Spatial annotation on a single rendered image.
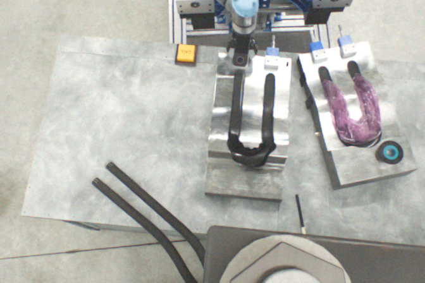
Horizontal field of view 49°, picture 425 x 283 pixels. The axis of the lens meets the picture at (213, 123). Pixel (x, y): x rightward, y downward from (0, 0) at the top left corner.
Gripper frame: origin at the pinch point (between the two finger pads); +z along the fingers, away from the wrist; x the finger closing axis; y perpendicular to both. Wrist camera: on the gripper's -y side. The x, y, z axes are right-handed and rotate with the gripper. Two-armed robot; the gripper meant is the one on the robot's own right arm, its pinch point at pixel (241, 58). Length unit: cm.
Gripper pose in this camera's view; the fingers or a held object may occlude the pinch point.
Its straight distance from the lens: 168.0
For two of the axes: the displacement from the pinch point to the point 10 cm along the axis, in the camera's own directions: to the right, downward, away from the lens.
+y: 1.0, -9.5, 3.0
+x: -9.9, -0.9, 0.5
